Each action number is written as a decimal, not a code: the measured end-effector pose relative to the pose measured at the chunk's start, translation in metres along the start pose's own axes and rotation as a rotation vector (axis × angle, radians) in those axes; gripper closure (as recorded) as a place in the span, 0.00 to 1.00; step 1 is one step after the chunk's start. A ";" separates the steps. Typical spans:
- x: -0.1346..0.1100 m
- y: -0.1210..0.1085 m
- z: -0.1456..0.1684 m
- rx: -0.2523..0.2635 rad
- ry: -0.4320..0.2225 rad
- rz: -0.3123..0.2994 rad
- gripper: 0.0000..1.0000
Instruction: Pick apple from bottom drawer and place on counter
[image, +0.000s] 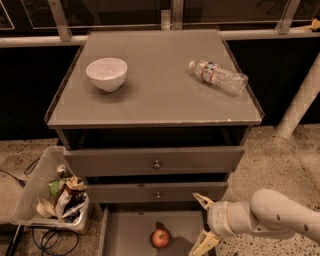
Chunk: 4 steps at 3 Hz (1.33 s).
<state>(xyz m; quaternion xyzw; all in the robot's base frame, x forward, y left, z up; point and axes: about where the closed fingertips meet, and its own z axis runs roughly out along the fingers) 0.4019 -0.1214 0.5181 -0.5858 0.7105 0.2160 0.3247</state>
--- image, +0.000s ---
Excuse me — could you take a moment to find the clear plastic trash bin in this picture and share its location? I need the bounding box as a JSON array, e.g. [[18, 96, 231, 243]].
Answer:
[[11, 146, 91, 234]]

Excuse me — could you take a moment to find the clear plastic water bottle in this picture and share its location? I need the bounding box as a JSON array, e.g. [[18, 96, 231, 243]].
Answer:
[[189, 60, 248, 95]]

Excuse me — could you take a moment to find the grey bottom drawer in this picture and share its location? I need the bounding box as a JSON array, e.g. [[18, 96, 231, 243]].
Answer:
[[98, 203, 208, 256]]

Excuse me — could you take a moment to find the black cable on floor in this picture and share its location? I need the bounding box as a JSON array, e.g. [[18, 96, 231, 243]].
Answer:
[[0, 157, 41, 188]]

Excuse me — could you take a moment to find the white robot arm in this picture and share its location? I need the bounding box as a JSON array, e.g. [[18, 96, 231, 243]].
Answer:
[[189, 189, 320, 256]]

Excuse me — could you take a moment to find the grey drawer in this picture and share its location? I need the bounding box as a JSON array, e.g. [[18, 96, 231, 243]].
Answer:
[[98, 203, 208, 256], [64, 146, 244, 177], [85, 182, 228, 203]]

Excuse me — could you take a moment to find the blue cable on floor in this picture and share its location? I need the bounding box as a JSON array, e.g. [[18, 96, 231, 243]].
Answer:
[[31, 227, 80, 256]]

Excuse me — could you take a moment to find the white paper cup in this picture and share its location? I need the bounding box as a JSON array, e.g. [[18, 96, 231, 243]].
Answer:
[[36, 197, 56, 218]]

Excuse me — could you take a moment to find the green wrapper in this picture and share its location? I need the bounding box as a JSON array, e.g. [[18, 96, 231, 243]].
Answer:
[[48, 180, 60, 197]]

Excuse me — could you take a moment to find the grey middle drawer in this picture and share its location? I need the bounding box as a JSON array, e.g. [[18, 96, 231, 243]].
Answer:
[[85, 182, 228, 203]]

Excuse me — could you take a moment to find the metal window railing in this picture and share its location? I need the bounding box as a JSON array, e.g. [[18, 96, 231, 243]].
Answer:
[[0, 0, 320, 48]]

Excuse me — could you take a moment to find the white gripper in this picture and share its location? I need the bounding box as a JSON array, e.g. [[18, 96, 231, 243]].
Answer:
[[188, 193, 255, 256]]

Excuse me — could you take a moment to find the metal can in bin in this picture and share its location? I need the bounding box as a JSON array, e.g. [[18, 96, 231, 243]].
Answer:
[[56, 164, 71, 178]]

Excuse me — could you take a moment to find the white ceramic bowl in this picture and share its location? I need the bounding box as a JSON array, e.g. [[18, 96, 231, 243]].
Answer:
[[86, 58, 128, 92]]

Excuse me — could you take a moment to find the red apple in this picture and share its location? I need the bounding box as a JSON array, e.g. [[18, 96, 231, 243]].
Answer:
[[151, 228, 170, 248]]

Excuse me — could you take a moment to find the grey top drawer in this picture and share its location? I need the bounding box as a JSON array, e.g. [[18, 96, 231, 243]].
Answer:
[[64, 146, 244, 177]]

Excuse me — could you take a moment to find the grey drawer cabinet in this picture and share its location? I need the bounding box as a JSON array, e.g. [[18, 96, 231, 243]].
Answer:
[[44, 29, 265, 210]]

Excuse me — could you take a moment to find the crumpled snack bag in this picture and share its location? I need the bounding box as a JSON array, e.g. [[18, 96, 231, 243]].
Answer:
[[54, 176, 84, 219]]

